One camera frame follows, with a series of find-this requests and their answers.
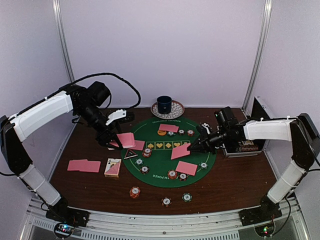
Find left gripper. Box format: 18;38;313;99
76;103;124;150

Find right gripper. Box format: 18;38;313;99
187;126;230;155

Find red backed card deck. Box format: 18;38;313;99
108;132;136;150

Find black triangular all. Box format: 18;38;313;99
123;149;138;160

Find red card pulled from deck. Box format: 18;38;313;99
131;140;145;151

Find dealt red card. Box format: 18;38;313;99
79;161;101;173
67;159;88;171

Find red 5 chip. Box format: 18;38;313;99
187;129;195;137
167;170;178;180
142;148;152;158

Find orange big blind button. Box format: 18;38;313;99
157;130;167;136

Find red orange chip stack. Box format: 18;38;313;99
129;186;141;199

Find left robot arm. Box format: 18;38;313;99
0;81;135;222

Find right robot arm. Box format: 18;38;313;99
187;106;320;221

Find aluminium poker case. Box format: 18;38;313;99
222;96;274;158

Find card deck box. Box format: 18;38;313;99
104;158;122;178

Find patterned saucer plate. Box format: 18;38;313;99
150;99;186;119

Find blue cup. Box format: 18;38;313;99
157;95;172;114

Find green round poker mat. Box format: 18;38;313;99
123;116;217;188

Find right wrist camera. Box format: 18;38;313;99
200;122;213;135

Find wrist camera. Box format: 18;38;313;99
105;109;135;126
200;122;213;135

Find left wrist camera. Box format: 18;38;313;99
105;109;135;126

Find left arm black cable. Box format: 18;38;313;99
69;72;141;110

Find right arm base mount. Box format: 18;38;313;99
238;207;283;238

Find aluminium front rail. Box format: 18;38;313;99
24;192;305;240

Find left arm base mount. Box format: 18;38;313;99
45;208;90;239

